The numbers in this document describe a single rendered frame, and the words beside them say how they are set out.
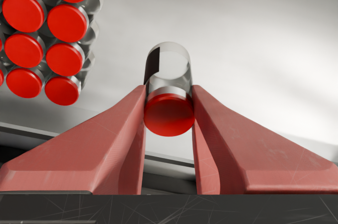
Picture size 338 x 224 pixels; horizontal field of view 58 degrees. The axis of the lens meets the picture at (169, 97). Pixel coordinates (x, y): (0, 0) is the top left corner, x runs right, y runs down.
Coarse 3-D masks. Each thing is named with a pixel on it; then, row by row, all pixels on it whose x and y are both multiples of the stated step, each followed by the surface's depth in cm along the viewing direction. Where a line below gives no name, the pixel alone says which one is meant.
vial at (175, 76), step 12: (168, 48) 14; (180, 48) 14; (168, 60) 13; (180, 60) 13; (168, 72) 12; (180, 72) 13; (156, 84) 12; (168, 84) 12; (180, 84) 12; (192, 84) 13
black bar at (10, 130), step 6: (0, 126) 24; (6, 132) 24; (12, 132) 24; (18, 132) 24; (24, 132) 24; (30, 132) 24; (36, 138) 25; (42, 138) 25; (48, 138) 25; (144, 156) 26; (150, 156) 26; (168, 162) 26; (174, 162) 26; (180, 162) 26
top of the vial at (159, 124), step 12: (156, 96) 11; (168, 96) 11; (180, 96) 11; (144, 108) 12; (156, 108) 11; (168, 108) 12; (180, 108) 11; (192, 108) 12; (144, 120) 12; (156, 120) 12; (168, 120) 12; (180, 120) 12; (192, 120) 12; (156, 132) 12; (168, 132) 12; (180, 132) 12
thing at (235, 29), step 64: (128, 0) 20; (192, 0) 20; (256, 0) 20; (320, 0) 20; (128, 64) 23; (192, 64) 22; (256, 64) 22; (320, 64) 22; (64, 128) 23; (320, 128) 26
